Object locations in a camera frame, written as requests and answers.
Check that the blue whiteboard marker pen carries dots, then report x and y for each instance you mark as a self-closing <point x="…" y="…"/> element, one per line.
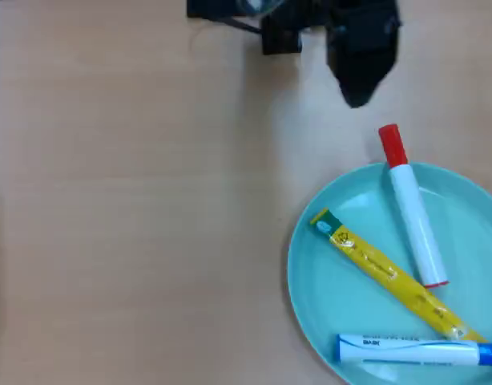
<point x="410" y="351"/>

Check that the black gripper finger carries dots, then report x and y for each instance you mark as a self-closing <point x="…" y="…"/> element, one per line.
<point x="369" y="86"/>
<point x="346" y="86"/>

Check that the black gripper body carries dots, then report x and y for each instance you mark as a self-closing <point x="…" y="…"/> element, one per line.
<point x="362" y="36"/>

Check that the light blue round plate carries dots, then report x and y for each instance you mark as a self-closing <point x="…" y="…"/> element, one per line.
<point x="330" y="288"/>

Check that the yellow stick packet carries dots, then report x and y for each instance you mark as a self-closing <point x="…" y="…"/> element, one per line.
<point x="390" y="276"/>

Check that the red whiteboard marker pen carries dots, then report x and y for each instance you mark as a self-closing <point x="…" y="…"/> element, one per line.
<point x="414" y="224"/>

